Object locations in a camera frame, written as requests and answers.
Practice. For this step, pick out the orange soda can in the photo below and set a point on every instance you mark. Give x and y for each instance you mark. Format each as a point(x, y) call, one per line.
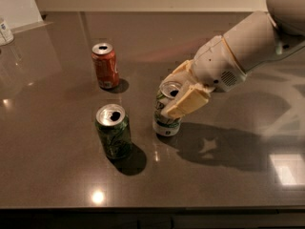
point(104, 60)

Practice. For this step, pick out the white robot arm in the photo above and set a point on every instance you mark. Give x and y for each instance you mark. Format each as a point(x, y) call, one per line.
point(266, 36)

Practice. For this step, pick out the white green 7up can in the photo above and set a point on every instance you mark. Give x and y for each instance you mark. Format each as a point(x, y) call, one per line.
point(162, 125)

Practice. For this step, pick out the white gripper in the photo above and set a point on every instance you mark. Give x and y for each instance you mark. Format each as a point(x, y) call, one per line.
point(215, 64)

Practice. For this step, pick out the green soda can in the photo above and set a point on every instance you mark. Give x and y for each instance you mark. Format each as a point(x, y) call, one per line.
point(113, 127)

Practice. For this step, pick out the white container at left edge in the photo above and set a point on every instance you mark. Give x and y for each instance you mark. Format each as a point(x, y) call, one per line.
point(6, 36)

